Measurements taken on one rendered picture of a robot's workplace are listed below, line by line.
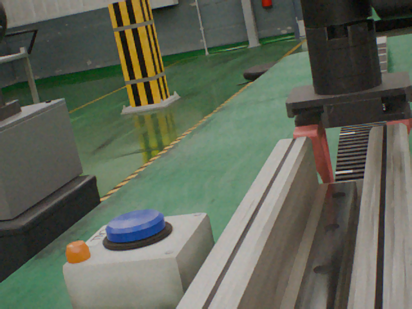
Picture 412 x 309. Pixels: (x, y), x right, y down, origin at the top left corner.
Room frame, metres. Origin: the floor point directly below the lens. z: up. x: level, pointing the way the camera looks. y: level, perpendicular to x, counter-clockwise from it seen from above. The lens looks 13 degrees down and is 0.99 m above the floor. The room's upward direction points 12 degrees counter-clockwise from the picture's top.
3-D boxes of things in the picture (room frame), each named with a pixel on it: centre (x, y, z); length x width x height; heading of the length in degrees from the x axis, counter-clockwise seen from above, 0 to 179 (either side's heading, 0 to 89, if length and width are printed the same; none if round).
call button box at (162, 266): (0.44, 0.05, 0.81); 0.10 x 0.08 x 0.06; 72
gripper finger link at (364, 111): (0.58, -0.14, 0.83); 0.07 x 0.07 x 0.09; 73
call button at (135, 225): (0.44, 0.05, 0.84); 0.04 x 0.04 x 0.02
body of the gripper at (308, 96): (0.58, -0.13, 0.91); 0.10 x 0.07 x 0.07; 73
